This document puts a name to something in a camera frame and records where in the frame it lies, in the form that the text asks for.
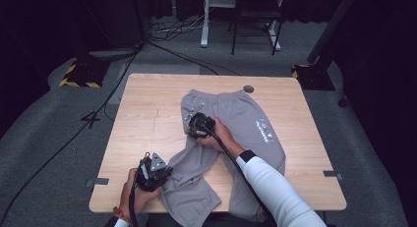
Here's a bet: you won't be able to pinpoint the white desk frame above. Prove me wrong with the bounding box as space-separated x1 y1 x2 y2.
200 0 282 52

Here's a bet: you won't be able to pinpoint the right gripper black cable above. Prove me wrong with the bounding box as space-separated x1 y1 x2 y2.
203 126 278 227

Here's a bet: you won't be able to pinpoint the person's right hand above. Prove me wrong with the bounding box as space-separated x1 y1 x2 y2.
196 116 246 157

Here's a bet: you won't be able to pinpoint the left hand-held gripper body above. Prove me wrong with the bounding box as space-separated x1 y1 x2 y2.
135 151 174 193

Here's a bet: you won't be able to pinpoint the grey tape strip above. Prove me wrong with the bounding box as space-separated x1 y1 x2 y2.
322 170 344 181
86 177 110 188

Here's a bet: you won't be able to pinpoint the red bracelet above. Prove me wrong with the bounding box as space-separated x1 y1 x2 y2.
112 206 132 225

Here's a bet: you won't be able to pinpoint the black stand base hazard stripes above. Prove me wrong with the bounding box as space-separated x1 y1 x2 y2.
58 58 111 89
290 63 336 91

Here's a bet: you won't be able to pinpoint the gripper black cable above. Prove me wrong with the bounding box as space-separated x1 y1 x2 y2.
128 182 139 227
203 126 278 227

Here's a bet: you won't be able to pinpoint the dark slanted stand pole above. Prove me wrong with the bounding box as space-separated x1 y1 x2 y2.
307 0 360 66

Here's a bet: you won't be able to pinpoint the black chair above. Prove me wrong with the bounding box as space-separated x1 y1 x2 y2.
228 0 285 57

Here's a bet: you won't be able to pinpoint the grey pants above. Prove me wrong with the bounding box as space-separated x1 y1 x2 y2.
159 88 287 223

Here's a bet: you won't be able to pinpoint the bundle of floor cables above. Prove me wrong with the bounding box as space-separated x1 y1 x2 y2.
149 9 215 43

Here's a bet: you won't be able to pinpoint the person's left hand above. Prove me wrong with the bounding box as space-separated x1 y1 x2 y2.
118 167 162 222

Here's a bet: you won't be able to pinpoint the long black floor cable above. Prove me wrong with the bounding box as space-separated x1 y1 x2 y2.
0 43 146 221

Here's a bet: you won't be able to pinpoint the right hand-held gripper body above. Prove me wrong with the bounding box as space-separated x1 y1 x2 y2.
187 112 217 141

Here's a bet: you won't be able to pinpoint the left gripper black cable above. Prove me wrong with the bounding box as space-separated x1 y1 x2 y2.
128 182 139 227

